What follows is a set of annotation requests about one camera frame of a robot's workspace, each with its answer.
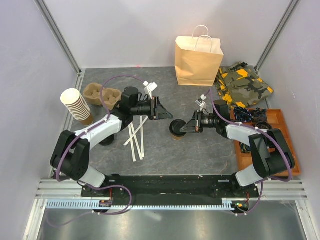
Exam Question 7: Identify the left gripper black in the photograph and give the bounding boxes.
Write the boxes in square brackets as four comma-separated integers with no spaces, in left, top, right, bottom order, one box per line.
[131,96,174,121]

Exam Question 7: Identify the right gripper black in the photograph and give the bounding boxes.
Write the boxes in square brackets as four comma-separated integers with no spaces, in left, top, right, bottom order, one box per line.
[180,110,219,134]

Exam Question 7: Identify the black plastic cup lid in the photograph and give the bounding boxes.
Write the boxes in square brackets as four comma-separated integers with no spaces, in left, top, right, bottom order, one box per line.
[169,119,187,136]

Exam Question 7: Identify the brown paper coffee cup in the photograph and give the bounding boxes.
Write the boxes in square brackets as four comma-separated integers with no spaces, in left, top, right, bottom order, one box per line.
[171,133,186,141]

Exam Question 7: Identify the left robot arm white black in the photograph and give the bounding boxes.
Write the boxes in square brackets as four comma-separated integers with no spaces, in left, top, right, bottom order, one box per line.
[50,86,174,197]

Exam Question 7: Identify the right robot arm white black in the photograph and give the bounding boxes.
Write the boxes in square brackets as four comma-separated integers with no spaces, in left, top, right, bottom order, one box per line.
[175,100,295,197]

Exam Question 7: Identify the white wrapped straw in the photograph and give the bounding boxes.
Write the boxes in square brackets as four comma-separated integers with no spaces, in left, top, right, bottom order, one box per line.
[123,117,149,146]
[130,122,143,160]
[140,116,145,159]
[128,123,137,162]

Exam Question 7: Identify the dark blue striped rolled item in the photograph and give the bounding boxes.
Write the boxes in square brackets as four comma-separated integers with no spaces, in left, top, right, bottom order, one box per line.
[233,106,253,123]

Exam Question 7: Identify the blue yellow rolled item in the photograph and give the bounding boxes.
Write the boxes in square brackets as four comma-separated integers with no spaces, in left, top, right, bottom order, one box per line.
[240,143,251,154]

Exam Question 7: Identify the stack of black lids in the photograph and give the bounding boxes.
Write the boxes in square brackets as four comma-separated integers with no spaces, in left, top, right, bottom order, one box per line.
[99,134,115,146]

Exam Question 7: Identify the camouflage folded cloth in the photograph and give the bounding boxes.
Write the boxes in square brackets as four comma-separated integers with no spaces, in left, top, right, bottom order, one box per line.
[214,62,274,109]

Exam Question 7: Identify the black rolled item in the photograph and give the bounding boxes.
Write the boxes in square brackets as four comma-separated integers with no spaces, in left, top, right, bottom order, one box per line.
[250,107,268,122]

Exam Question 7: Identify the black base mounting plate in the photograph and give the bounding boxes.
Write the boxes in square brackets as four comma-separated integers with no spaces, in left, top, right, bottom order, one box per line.
[81,174,259,205]

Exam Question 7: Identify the brown pulp cup carrier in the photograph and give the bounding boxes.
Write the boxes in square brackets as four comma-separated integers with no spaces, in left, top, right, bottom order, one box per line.
[83,83,122,111]

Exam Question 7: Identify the orange wooden compartment tray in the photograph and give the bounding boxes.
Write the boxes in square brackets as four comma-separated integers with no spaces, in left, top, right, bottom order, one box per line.
[234,109,301,177]

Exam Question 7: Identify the stack of paper cups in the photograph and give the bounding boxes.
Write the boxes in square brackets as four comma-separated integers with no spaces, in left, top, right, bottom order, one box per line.
[60,88,94,126]

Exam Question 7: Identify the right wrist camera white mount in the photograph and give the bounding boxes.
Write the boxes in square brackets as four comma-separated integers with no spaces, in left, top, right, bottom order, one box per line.
[195,94,207,111]

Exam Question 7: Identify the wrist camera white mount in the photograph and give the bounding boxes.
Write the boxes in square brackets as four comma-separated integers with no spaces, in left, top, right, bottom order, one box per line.
[143,81,158,98]
[195,94,207,111]

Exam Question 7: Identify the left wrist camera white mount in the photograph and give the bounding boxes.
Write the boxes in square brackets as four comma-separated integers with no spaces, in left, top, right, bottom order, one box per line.
[143,81,158,98]

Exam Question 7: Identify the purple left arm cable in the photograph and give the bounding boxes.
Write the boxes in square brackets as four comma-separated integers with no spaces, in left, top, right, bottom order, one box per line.
[45,75,149,228]

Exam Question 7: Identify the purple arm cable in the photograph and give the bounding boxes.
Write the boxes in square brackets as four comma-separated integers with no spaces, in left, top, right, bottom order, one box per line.
[208,88,294,217]
[45,75,149,228]

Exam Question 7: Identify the brown paper bag with handles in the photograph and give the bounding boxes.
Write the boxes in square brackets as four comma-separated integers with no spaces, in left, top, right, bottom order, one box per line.
[175,30,224,87]

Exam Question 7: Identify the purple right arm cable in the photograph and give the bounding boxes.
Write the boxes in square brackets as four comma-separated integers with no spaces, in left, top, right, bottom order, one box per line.
[208,88,294,217]

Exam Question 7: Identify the grey slotted cable duct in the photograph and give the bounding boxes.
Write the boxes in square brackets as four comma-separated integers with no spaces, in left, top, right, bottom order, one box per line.
[46,198,235,211]

